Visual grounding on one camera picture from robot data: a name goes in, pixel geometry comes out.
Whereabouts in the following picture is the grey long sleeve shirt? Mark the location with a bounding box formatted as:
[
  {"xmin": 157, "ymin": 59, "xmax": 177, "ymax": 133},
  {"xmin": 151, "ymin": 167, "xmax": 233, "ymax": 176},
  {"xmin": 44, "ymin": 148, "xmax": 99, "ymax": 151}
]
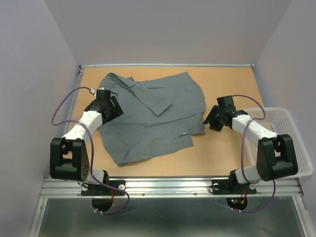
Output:
[{"xmin": 99, "ymin": 72, "xmax": 206, "ymax": 166}]

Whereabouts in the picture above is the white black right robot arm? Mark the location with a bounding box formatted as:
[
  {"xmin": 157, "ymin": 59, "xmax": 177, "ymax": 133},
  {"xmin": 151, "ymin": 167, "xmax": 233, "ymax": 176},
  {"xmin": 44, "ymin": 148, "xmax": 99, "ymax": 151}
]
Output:
[{"xmin": 203, "ymin": 105, "xmax": 298, "ymax": 193}]

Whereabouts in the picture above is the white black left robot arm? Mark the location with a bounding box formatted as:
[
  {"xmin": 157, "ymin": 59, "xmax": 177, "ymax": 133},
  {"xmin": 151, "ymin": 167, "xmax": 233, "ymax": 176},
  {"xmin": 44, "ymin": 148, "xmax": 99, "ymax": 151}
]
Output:
[{"xmin": 50, "ymin": 96, "xmax": 123, "ymax": 195}]

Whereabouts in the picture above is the white perforated plastic basket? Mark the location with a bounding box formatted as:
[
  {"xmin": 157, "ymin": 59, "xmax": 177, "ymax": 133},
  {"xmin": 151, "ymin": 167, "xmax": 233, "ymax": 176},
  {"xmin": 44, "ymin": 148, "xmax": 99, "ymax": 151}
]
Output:
[{"xmin": 257, "ymin": 107, "xmax": 314, "ymax": 178}]

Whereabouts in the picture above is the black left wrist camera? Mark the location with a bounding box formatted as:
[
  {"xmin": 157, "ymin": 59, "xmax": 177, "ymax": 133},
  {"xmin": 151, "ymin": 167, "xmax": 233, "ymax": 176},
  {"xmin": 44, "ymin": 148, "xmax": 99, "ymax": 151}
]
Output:
[{"xmin": 95, "ymin": 89, "xmax": 111, "ymax": 106}]

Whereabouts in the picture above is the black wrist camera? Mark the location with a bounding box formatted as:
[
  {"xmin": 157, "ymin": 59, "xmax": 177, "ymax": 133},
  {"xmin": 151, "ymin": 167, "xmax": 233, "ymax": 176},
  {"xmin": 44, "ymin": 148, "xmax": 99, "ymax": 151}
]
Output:
[
  {"xmin": 95, "ymin": 89, "xmax": 111, "ymax": 106},
  {"xmin": 217, "ymin": 95, "xmax": 236, "ymax": 111}
]

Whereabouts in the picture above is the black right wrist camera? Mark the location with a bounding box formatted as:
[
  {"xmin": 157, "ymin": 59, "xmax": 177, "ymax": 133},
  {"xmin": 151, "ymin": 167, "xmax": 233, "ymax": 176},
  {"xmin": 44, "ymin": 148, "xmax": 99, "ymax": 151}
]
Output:
[{"xmin": 217, "ymin": 95, "xmax": 236, "ymax": 111}]

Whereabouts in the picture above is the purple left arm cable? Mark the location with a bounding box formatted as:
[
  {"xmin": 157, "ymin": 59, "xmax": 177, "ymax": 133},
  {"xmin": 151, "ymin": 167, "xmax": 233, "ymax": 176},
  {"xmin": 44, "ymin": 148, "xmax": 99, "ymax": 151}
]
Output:
[{"xmin": 51, "ymin": 86, "xmax": 130, "ymax": 215}]

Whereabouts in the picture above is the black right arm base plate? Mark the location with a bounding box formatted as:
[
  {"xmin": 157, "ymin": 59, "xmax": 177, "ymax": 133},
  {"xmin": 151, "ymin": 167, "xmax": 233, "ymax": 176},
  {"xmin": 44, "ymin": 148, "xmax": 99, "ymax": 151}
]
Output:
[{"xmin": 209, "ymin": 179, "xmax": 257, "ymax": 195}]

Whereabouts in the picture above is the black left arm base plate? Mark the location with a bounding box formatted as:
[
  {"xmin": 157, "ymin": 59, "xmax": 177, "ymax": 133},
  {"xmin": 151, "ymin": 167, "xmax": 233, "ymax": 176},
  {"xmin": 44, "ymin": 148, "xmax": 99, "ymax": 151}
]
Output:
[{"xmin": 81, "ymin": 180, "xmax": 126, "ymax": 197}]

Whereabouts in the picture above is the aluminium front frame rail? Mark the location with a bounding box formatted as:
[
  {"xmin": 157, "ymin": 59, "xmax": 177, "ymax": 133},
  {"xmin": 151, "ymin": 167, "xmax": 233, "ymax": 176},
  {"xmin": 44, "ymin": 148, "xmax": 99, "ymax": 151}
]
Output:
[{"xmin": 39, "ymin": 177, "xmax": 303, "ymax": 198}]

